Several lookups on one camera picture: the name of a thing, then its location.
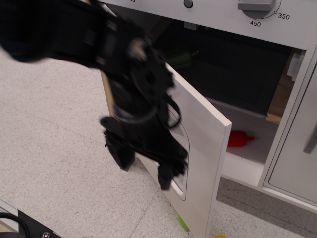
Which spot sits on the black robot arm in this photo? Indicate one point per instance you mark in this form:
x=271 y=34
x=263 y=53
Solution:
x=84 y=33

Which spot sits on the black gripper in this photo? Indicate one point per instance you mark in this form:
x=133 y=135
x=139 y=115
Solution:
x=151 y=139

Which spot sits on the white oven door with window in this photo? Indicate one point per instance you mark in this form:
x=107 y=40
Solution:
x=204 y=132

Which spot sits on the white toy oven cabinet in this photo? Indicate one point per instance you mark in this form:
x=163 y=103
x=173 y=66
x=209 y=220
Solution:
x=250 y=66

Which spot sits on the grey cabinet door with handle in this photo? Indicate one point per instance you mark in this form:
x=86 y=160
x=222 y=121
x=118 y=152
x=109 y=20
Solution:
x=295 y=170

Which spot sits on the black robot base with cable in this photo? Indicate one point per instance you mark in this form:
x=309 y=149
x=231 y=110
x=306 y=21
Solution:
x=27 y=230

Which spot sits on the red toy ketchup bottle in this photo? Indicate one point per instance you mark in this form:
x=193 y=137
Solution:
x=239 y=139

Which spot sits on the green toy pear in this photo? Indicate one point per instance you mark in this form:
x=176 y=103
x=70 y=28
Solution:
x=182 y=223

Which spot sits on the grey oven temperature knob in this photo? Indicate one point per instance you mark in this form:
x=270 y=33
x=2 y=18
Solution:
x=256 y=5

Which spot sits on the grey oven push button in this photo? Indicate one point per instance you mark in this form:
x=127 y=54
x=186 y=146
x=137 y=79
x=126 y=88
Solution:
x=188 y=3

